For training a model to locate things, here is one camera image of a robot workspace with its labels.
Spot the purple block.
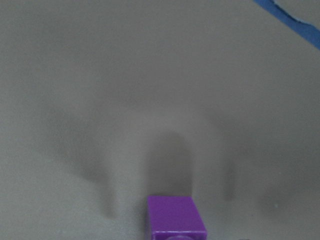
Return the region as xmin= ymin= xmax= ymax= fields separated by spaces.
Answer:
xmin=145 ymin=195 xmax=208 ymax=240

